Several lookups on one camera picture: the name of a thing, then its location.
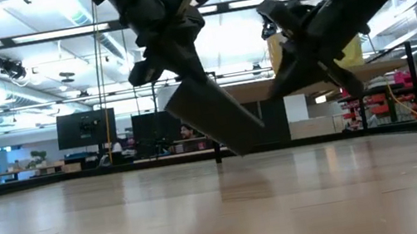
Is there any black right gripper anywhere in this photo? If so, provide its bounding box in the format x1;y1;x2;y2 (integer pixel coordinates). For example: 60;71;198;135
252;0;417;112

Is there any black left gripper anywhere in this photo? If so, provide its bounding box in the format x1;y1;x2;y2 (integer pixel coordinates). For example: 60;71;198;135
85;0;216;100

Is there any pale yellow mug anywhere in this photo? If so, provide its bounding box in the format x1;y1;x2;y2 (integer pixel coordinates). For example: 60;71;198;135
265;19;366;80

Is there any tall black cup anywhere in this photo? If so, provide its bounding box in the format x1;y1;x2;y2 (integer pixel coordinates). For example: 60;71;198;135
158;66;270;168

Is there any white round column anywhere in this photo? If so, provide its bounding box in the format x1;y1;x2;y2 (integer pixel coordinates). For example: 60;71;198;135
154;85;181;111

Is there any person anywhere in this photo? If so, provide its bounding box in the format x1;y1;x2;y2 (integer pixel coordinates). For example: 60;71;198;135
178;122;197;142

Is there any black monitor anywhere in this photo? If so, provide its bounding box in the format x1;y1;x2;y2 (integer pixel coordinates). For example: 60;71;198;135
53;106;120;152

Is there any potted green plant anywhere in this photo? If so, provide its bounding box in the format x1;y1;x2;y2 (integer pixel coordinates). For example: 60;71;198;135
23;148;50;170

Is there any yellow hanging cord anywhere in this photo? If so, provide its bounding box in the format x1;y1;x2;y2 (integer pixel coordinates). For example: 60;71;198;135
83;0;122;165

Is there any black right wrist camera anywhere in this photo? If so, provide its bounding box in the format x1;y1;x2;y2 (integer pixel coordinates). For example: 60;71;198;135
255;0;307;43

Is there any silver ventilation duct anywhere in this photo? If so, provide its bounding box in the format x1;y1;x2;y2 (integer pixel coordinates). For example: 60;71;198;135
46;0;153;88

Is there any black table frame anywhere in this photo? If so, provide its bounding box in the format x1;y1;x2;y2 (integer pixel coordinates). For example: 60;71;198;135
0;116;417;202

